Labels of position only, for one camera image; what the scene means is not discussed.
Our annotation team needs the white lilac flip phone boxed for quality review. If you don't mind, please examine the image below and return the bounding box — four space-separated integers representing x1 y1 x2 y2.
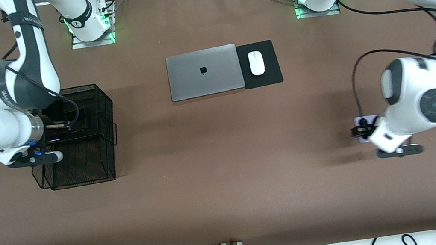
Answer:
354 114 382 144

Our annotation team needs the long black smartphone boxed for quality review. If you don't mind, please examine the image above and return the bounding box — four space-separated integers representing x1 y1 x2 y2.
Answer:
41 98 71 144

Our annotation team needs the black flip phone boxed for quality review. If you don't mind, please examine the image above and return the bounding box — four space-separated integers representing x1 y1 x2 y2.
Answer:
64 107 90 135

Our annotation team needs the black mouse pad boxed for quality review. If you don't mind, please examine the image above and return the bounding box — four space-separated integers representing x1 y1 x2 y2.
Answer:
235 38 285 91

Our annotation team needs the white computer mouse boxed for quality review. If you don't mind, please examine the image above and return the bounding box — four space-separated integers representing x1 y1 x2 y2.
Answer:
247 50 266 77

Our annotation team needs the silver closed laptop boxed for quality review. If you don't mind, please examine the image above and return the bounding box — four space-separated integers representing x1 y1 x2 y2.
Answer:
165 42 247 103

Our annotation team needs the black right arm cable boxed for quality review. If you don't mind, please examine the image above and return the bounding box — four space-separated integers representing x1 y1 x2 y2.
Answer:
0 32 83 139

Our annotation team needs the black wire mesh organizer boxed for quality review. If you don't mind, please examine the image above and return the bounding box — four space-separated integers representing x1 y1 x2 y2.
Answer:
19 81 125 194

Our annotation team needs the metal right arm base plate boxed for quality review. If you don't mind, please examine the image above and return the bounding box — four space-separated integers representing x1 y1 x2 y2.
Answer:
70 26 117 50

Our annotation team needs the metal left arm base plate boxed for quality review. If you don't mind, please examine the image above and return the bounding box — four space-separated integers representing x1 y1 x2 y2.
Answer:
294 0 342 21

